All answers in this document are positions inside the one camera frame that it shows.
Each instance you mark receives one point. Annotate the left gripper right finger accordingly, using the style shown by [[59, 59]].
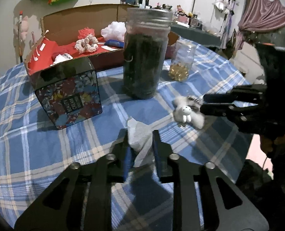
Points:
[[204, 197]]

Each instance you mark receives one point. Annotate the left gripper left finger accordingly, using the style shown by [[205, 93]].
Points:
[[80, 197]]

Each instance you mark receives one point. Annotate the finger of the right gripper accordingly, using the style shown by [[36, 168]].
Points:
[[230, 111], [242, 93]]

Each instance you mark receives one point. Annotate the white plush bunny keychain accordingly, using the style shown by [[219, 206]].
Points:
[[187, 111]]

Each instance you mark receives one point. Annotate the white translucent cloth bag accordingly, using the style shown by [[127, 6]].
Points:
[[140, 139]]

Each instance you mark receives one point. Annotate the blue pouch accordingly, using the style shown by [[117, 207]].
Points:
[[114, 43]]

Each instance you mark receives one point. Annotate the beige knitted scrunchie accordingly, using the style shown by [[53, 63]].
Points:
[[87, 45]]

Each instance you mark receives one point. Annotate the small jar gold contents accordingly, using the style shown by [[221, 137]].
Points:
[[182, 59]]

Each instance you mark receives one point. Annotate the dark green covered side table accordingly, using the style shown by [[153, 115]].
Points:
[[199, 36]]

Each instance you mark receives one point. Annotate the blue plaid tablecloth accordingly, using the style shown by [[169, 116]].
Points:
[[33, 153]]

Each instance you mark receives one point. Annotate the pink curtain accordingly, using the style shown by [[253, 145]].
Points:
[[261, 16]]

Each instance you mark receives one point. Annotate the white wardrobe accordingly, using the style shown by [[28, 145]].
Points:
[[210, 12]]

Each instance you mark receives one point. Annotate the black floral tin box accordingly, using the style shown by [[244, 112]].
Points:
[[68, 92]]

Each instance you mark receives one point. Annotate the large jar dark contents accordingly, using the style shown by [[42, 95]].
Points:
[[146, 41]]

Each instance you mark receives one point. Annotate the white bath pouf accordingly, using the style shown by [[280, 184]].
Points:
[[114, 31]]

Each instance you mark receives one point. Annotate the red knitted item with tag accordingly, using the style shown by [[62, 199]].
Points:
[[60, 57]]

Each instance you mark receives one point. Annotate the cardboard box red lining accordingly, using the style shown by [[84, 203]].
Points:
[[99, 37]]

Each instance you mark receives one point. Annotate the red mesh bath sponge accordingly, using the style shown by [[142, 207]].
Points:
[[83, 33]]

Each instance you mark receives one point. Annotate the orange white stick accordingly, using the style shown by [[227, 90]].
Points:
[[19, 36]]

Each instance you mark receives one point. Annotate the pink plush toy on wall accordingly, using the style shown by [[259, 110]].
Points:
[[25, 28]]

